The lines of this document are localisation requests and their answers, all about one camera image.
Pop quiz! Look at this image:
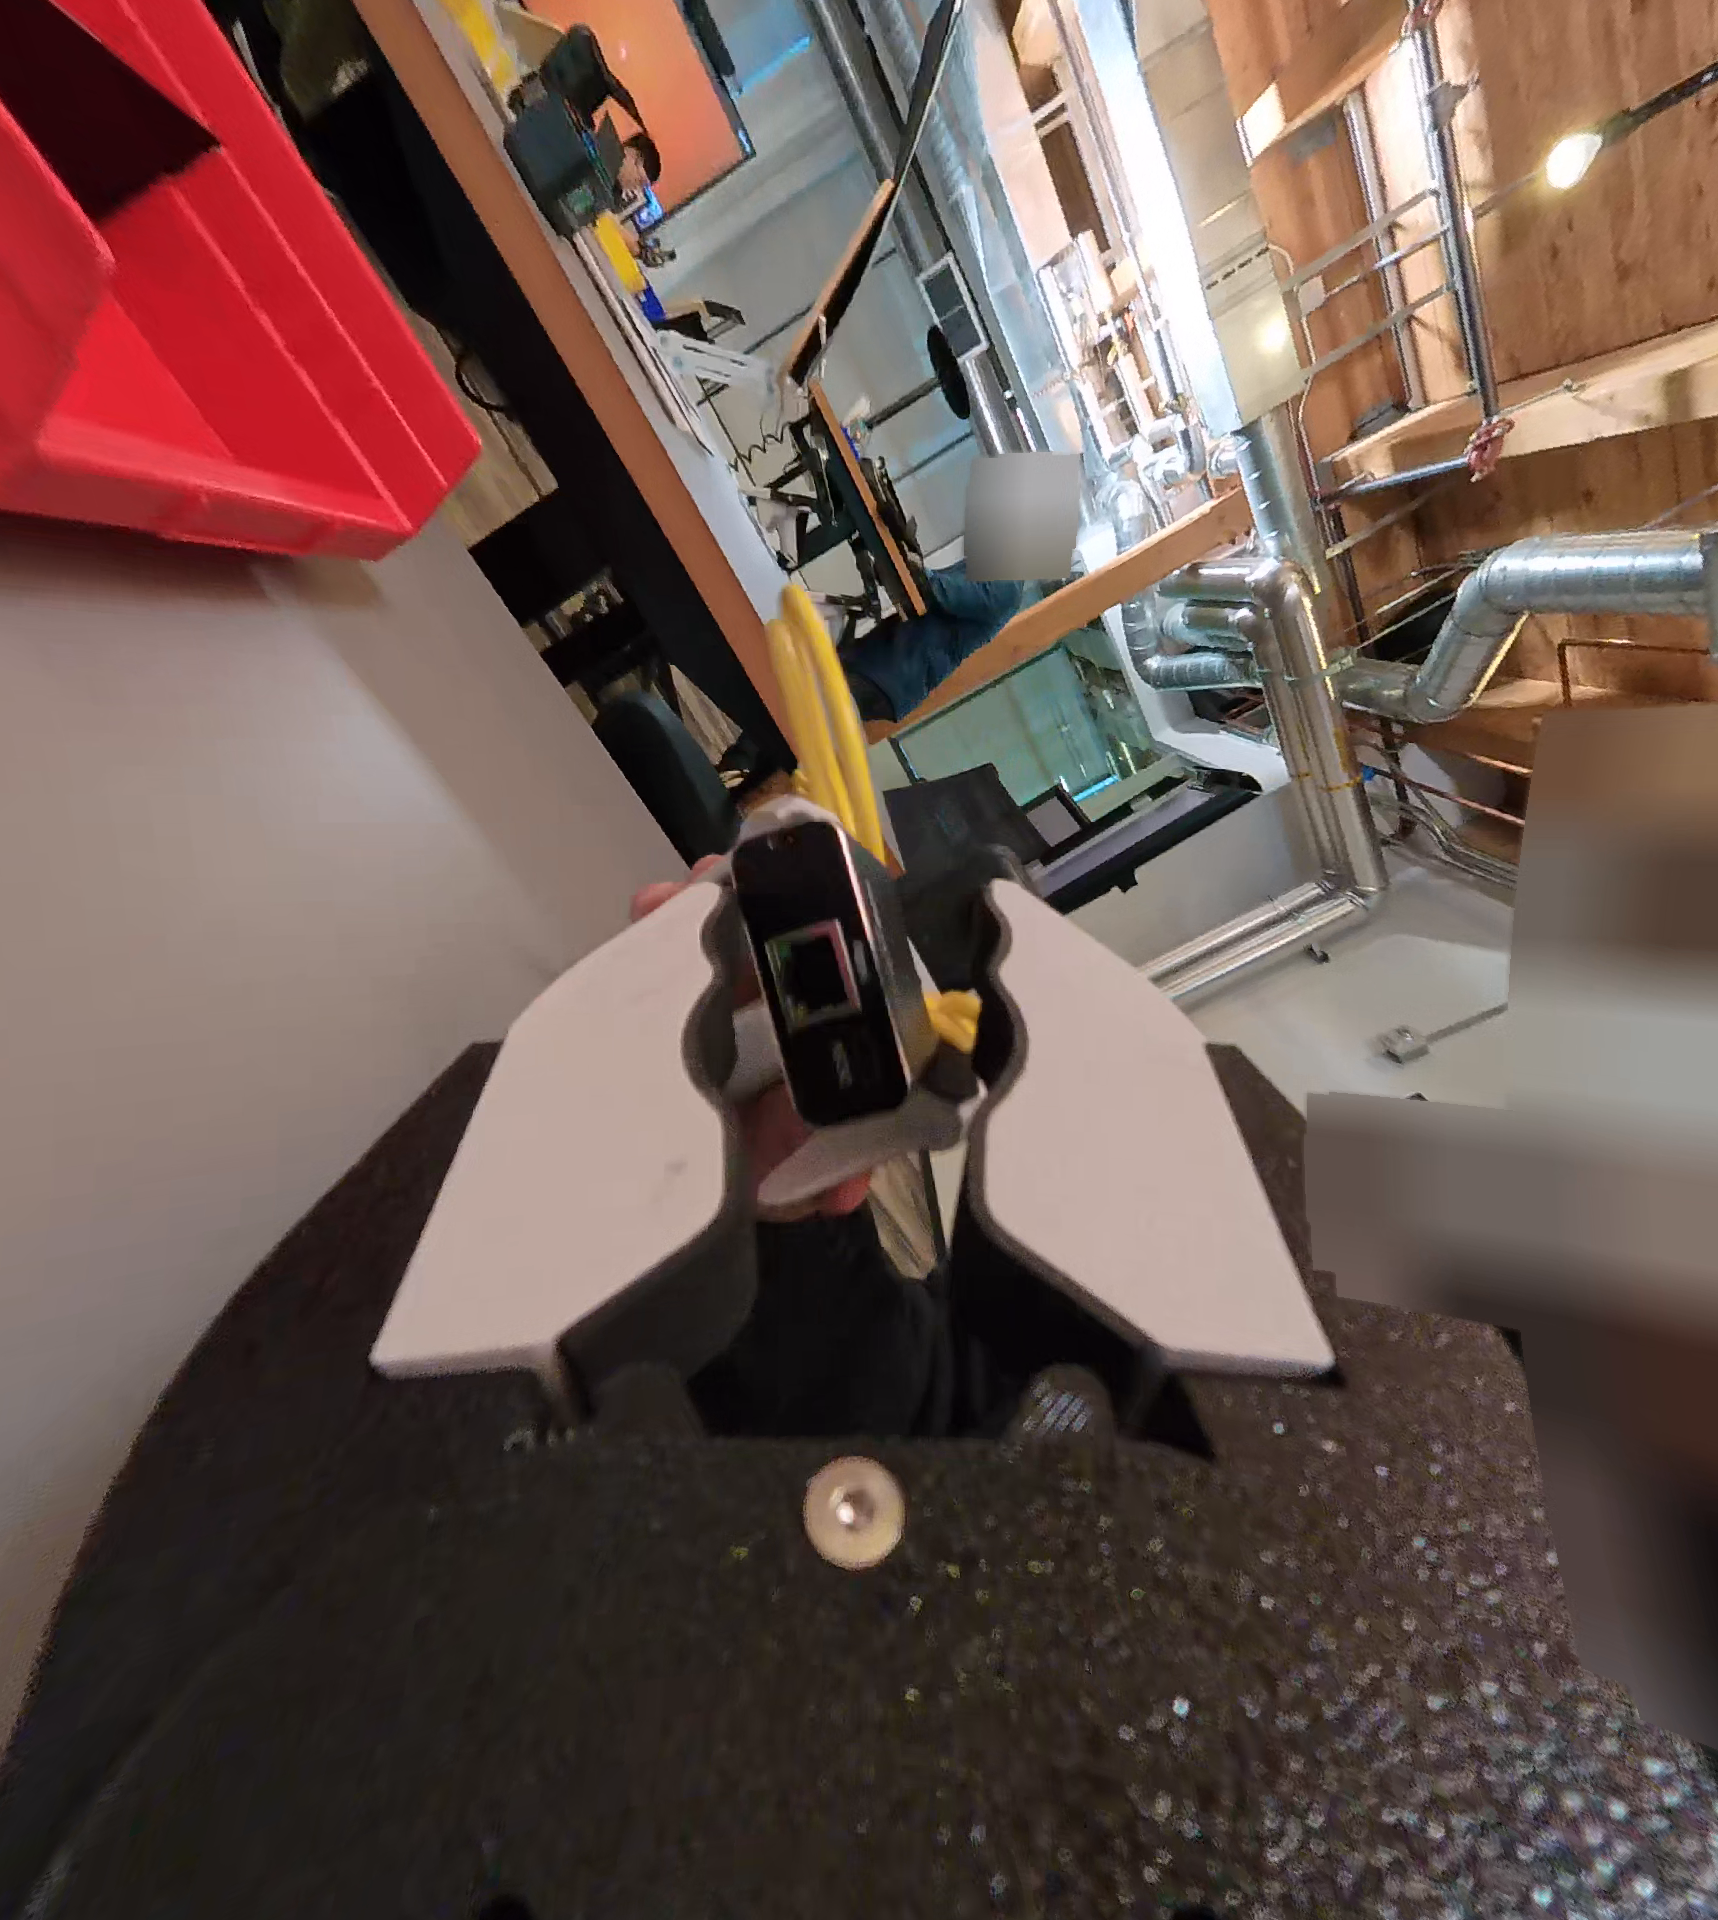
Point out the person's right hand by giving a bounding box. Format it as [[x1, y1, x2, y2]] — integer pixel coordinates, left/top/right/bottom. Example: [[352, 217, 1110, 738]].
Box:
[[628, 854, 876, 1220]]

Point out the black office chair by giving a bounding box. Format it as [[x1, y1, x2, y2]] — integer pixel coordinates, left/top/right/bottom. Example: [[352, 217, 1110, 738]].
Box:
[[592, 686, 743, 876]]

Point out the black mesh chair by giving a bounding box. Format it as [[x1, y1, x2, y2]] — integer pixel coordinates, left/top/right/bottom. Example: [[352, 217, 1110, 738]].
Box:
[[880, 761, 1089, 890]]

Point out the red plastic bin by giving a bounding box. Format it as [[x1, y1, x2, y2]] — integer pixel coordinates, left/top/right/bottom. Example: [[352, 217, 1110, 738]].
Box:
[[0, 0, 484, 561]]

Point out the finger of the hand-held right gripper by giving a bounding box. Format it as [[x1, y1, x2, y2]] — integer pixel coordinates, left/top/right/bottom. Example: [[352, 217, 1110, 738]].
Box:
[[730, 795, 894, 881], [727, 1001, 983, 1217]]

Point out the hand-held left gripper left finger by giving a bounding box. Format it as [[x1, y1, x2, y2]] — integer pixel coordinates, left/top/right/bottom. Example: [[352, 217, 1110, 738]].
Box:
[[367, 881, 768, 1404]]

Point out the metal railing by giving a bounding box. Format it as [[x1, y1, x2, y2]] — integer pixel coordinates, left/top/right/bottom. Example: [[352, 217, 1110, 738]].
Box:
[[1282, 12, 1503, 499]]

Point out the orange display screen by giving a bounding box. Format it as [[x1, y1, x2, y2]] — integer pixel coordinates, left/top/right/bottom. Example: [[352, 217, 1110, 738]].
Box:
[[519, 0, 759, 216]]

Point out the thin black bar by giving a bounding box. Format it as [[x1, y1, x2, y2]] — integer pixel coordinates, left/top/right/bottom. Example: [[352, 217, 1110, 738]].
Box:
[[780, 0, 983, 390]]

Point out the yellow ethernet cable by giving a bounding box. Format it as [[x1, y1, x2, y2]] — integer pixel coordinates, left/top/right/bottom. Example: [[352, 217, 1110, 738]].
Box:
[[763, 579, 983, 1055]]

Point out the silver ventilation duct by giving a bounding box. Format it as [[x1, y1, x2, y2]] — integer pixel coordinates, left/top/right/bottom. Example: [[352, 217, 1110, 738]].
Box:
[[1116, 404, 1393, 909], [1338, 527, 1718, 726]]

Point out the wooden background table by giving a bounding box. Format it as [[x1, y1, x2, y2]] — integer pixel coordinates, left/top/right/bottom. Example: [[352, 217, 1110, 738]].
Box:
[[780, 192, 940, 619]]

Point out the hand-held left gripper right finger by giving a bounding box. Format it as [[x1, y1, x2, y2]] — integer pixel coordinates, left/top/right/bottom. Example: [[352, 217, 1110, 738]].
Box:
[[945, 876, 1338, 1441]]

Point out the black ethernet adapter box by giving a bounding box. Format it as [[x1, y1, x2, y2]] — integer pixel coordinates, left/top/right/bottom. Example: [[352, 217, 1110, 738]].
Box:
[[730, 822, 940, 1129]]

